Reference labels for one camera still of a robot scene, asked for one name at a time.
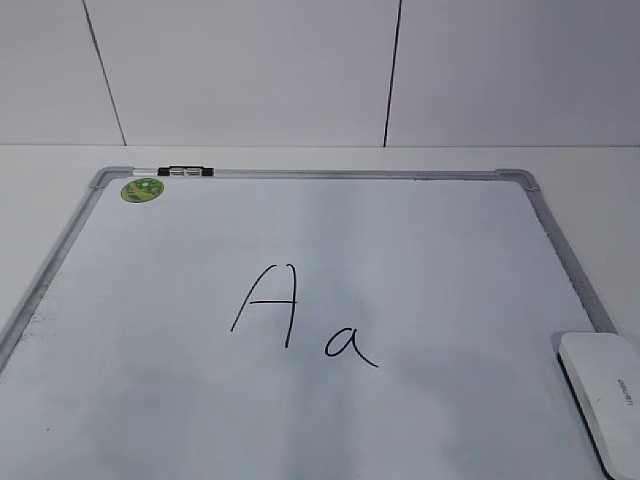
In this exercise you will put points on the white board eraser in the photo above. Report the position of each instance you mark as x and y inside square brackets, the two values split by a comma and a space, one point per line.
[602, 370]

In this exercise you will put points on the black marker clip holder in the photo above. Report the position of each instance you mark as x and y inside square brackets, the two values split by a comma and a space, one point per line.
[185, 171]

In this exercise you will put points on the round green magnet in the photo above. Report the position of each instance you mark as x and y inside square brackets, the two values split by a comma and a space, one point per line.
[142, 190]

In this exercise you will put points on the white board with grey frame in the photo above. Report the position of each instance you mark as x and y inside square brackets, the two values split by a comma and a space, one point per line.
[301, 325]

